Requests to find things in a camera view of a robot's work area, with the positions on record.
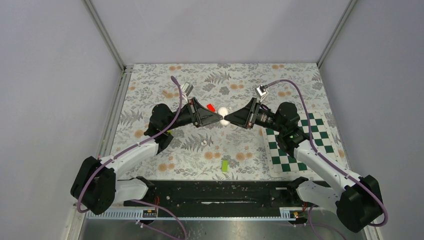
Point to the white oval earbud charging case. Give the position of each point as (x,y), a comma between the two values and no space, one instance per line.
(223,112)

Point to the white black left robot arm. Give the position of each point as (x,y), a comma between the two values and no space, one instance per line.
(98,183)

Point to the red toy brick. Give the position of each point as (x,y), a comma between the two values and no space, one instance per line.
(211,108)

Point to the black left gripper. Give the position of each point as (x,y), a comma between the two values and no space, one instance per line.
(200,115)

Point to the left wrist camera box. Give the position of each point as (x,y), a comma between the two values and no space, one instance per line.
(187,88)

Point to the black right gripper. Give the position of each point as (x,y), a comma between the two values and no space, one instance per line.
(242,117)

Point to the green white checkerboard mat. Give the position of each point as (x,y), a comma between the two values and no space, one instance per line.
(283,165)

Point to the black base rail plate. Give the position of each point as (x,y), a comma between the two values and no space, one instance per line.
(227,199)

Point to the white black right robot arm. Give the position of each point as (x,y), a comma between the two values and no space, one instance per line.
(354,199)

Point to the floral patterned table mat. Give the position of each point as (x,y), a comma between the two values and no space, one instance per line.
(223,85)

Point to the green toy brick lower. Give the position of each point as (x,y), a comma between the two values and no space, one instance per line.
(224,166)

